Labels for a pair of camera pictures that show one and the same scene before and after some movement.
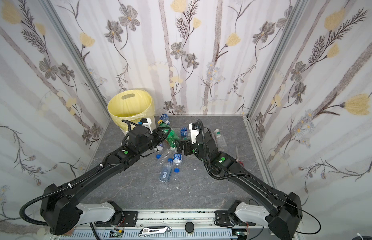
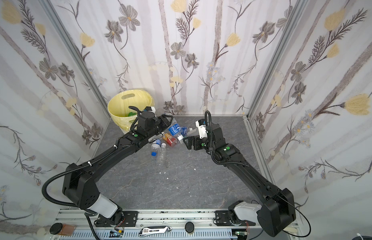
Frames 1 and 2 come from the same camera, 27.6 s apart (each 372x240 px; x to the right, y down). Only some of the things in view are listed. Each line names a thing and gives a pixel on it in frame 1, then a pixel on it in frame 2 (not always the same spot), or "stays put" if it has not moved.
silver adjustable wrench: x=153 y=230 stays put
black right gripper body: x=188 y=148 to x=194 y=142
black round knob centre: x=189 y=227 stays put
